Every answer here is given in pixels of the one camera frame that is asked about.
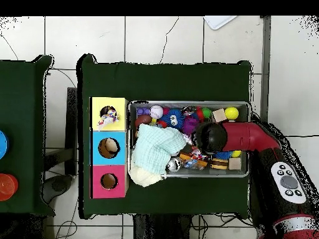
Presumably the yellow ball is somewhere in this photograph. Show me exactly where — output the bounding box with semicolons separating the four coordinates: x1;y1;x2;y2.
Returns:
224;106;239;121

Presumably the white tray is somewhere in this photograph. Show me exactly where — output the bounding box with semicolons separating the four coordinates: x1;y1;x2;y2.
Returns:
203;16;237;30

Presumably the blue disc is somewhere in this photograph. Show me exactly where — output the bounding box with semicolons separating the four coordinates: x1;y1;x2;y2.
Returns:
0;130;10;160

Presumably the blue fuzzy toy with eyes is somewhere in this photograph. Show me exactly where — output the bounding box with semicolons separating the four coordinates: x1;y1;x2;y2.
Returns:
161;108;185;130

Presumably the wire mesh bin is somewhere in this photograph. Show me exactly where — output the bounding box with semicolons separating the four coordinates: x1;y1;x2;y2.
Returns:
127;100;251;179

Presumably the wooden box with three holes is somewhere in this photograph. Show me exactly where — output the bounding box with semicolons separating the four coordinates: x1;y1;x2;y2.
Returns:
89;96;130;199

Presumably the colourful dotted cloth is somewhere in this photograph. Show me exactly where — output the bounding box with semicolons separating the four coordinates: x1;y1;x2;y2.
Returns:
97;106;121;131

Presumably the cream waffle cloth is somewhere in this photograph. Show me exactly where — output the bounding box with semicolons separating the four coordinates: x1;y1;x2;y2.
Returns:
129;162;166;188

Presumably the dark green tablecloth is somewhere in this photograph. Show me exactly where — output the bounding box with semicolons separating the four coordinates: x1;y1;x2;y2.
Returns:
0;55;55;216
77;54;252;220

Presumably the grey floor rail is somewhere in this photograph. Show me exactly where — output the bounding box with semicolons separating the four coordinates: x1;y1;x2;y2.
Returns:
259;16;272;123

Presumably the wooden block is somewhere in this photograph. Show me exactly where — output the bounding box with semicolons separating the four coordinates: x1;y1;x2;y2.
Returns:
228;157;242;171
212;108;228;123

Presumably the white toy baseball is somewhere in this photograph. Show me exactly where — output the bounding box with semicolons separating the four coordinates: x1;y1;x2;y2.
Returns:
149;105;164;120

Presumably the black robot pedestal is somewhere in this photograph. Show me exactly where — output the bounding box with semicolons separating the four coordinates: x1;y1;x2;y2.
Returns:
133;214;200;239

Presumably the brown toy football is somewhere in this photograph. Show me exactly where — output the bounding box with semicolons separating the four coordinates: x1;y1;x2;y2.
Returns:
135;115;153;129

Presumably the mint waffle cloth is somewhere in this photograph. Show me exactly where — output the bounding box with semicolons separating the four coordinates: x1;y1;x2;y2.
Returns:
131;123;187;175

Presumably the toy burger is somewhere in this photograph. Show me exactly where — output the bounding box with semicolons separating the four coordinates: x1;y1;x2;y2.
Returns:
211;158;229;171

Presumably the purple spiky toy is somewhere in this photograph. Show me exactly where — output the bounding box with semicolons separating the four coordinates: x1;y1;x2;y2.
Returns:
181;116;200;135

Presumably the red disc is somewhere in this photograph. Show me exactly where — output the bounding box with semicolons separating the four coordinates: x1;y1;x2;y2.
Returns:
0;173;19;202

